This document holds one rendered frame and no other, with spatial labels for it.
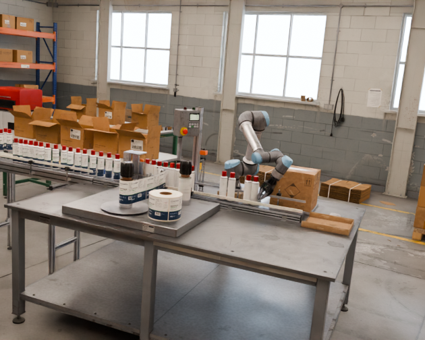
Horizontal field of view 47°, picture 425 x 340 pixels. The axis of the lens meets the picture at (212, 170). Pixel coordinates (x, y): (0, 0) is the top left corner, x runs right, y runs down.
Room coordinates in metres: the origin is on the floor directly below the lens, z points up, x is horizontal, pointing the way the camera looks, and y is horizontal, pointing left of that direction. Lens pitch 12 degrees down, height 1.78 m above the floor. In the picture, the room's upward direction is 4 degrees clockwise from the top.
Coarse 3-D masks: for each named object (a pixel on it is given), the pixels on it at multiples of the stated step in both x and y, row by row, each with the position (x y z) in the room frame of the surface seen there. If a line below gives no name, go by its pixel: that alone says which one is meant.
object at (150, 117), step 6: (132, 108) 7.77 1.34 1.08; (138, 108) 7.89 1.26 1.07; (144, 108) 7.96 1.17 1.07; (150, 108) 7.56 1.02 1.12; (156, 108) 7.66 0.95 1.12; (132, 114) 7.73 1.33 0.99; (138, 114) 7.66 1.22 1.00; (144, 114) 7.59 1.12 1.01; (150, 114) 7.61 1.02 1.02; (156, 114) 7.72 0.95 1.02; (132, 120) 7.73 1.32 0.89; (138, 120) 7.65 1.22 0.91; (144, 120) 7.59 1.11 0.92; (150, 120) 7.62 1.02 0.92; (156, 120) 7.72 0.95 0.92; (138, 126) 7.65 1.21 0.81; (144, 126) 7.58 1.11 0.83; (150, 126) 7.62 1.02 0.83
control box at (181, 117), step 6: (174, 114) 3.56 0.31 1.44; (180, 114) 3.49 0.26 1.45; (186, 114) 3.51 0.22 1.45; (174, 120) 3.56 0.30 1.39; (180, 120) 3.49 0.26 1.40; (186, 120) 3.51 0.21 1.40; (174, 126) 3.55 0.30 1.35; (180, 126) 3.49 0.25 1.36; (186, 126) 3.51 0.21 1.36; (174, 132) 3.55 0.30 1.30; (180, 132) 3.49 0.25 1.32; (192, 132) 3.54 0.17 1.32; (198, 132) 3.57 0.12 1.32
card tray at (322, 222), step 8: (312, 216) 3.24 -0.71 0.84; (320, 216) 3.22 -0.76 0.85; (328, 216) 3.21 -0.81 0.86; (336, 216) 3.19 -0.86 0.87; (304, 224) 3.01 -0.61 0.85; (312, 224) 2.99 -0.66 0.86; (320, 224) 2.97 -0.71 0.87; (328, 224) 3.10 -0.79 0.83; (336, 224) 3.12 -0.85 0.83; (344, 224) 3.13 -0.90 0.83; (352, 224) 3.06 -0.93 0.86; (336, 232) 2.93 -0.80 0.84; (344, 232) 2.91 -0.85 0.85
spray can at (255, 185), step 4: (256, 176) 3.27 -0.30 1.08; (256, 180) 3.25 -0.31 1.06; (252, 184) 3.25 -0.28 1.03; (256, 184) 3.24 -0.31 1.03; (252, 188) 3.25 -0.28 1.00; (256, 188) 3.24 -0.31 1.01; (252, 192) 3.25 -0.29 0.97; (256, 192) 3.25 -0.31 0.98; (252, 196) 3.25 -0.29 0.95; (256, 196) 3.25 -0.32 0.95; (252, 200) 3.25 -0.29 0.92; (256, 200) 3.25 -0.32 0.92; (252, 204) 3.24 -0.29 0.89
